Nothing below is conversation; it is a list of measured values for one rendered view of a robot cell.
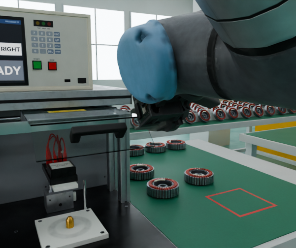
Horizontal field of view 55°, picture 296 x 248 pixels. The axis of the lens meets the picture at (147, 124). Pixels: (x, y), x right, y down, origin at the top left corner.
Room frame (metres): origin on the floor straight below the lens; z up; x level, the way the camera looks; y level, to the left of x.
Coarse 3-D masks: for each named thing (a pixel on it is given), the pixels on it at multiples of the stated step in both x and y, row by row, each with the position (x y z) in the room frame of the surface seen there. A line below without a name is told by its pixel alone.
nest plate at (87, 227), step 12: (60, 216) 0.72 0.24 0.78; (72, 216) 0.72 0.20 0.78; (84, 216) 0.72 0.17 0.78; (96, 216) 0.72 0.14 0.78; (36, 228) 0.66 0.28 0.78; (48, 228) 0.65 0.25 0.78; (60, 228) 0.65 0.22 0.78; (72, 228) 0.65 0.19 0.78; (84, 228) 0.65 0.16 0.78; (96, 228) 0.65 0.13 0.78; (48, 240) 0.60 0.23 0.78; (60, 240) 0.60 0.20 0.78; (72, 240) 0.60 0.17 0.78; (84, 240) 0.60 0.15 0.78; (96, 240) 0.62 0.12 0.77
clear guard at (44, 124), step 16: (32, 112) 0.71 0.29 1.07; (64, 112) 0.71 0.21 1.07; (80, 112) 0.71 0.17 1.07; (96, 112) 0.71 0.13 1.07; (112, 112) 0.71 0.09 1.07; (128, 112) 0.71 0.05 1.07; (32, 128) 0.53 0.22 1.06; (48, 128) 0.54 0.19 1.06; (64, 128) 0.55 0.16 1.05; (128, 128) 0.61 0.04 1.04; (48, 144) 0.52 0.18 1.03; (64, 144) 0.53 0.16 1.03; (80, 144) 0.54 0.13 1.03; (96, 144) 0.55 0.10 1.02; (112, 144) 0.56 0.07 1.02; (128, 144) 0.58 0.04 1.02; (144, 144) 0.59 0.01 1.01; (48, 160) 0.50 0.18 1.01
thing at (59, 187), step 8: (48, 168) 0.72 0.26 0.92; (56, 168) 0.70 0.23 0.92; (64, 168) 0.70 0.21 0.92; (72, 168) 0.71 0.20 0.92; (48, 176) 0.71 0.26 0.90; (56, 176) 0.69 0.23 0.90; (64, 176) 0.70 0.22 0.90; (72, 176) 0.71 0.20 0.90; (48, 184) 0.78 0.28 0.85; (56, 184) 0.69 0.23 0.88; (64, 184) 0.70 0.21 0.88; (72, 184) 0.70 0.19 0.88
